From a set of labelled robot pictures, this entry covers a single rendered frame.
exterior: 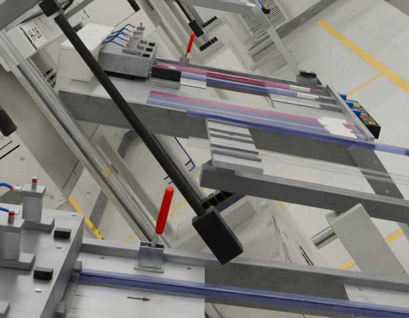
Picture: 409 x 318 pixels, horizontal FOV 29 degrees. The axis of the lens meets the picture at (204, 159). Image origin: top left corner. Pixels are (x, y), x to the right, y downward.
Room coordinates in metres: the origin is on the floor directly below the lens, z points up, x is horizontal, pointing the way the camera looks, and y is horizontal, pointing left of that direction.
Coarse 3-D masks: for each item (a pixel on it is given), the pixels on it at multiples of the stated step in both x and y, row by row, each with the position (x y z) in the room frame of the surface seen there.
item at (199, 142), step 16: (192, 144) 1.10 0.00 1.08; (208, 144) 1.10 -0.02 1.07; (224, 144) 1.10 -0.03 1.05; (272, 160) 1.09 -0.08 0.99; (288, 160) 1.09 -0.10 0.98; (304, 160) 1.09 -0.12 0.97; (320, 160) 1.10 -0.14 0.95; (368, 176) 1.08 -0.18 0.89; (384, 176) 1.08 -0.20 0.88; (400, 176) 1.08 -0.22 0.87
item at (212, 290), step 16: (80, 272) 0.89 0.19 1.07; (96, 272) 0.90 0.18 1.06; (112, 272) 0.90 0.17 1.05; (160, 288) 0.88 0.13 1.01; (176, 288) 0.88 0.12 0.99; (192, 288) 0.88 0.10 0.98; (208, 288) 0.88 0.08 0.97; (224, 288) 0.88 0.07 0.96; (240, 288) 0.88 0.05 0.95; (288, 304) 0.87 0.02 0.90; (304, 304) 0.86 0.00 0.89; (320, 304) 0.86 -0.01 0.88; (336, 304) 0.86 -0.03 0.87; (352, 304) 0.86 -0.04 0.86; (368, 304) 0.86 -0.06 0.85
